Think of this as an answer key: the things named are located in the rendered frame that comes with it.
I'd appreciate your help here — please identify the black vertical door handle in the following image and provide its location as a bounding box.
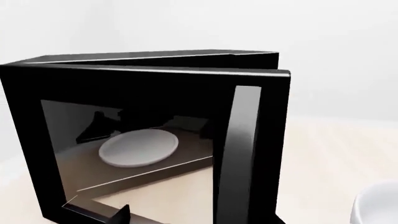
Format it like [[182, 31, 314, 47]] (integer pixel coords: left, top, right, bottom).
[[213, 85, 262, 224]]

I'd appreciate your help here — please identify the black microwave body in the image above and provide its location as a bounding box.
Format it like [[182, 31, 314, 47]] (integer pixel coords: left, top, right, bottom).
[[18, 49, 280, 70]]

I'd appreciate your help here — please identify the white bowl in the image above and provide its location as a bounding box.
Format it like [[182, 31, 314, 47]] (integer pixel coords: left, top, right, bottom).
[[349, 179, 398, 224]]

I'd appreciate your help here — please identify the white round turntable plate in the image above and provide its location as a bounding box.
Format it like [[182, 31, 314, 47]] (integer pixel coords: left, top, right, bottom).
[[98, 129, 180, 168]]

